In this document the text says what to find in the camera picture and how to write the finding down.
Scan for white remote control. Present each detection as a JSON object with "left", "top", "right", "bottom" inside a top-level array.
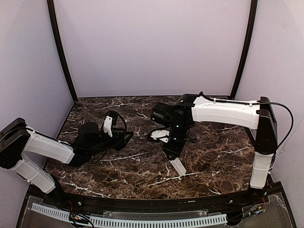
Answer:
[{"left": 170, "top": 157, "right": 187, "bottom": 176}]

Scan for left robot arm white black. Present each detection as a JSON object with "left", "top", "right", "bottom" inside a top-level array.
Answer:
[{"left": 0, "top": 116, "right": 133, "bottom": 194}]

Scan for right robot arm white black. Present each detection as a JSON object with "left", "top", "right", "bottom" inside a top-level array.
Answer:
[{"left": 148, "top": 93, "right": 281, "bottom": 198}]

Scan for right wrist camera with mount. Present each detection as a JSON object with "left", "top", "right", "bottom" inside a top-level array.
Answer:
[{"left": 147, "top": 129, "right": 170, "bottom": 143}]

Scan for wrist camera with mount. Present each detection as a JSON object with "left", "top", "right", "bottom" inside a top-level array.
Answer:
[
  {"left": 147, "top": 129, "right": 170, "bottom": 143},
  {"left": 102, "top": 115, "right": 117, "bottom": 137}
]

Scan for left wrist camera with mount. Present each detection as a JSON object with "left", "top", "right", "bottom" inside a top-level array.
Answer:
[{"left": 102, "top": 115, "right": 117, "bottom": 137}]

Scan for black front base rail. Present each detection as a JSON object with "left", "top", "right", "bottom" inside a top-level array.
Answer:
[{"left": 39, "top": 182, "right": 289, "bottom": 220}]

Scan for grey slotted cable duct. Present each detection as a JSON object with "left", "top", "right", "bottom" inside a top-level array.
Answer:
[{"left": 31, "top": 203, "right": 228, "bottom": 228}]

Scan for black left frame post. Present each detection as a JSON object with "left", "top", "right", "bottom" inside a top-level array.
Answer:
[{"left": 47, "top": 0, "right": 78, "bottom": 103}]

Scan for black frame post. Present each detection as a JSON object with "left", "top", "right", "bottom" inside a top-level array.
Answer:
[
  {"left": 47, "top": 0, "right": 78, "bottom": 103},
  {"left": 229, "top": 0, "right": 258, "bottom": 100}
]

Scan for black right frame post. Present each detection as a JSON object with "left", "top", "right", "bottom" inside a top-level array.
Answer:
[{"left": 229, "top": 0, "right": 258, "bottom": 100}]

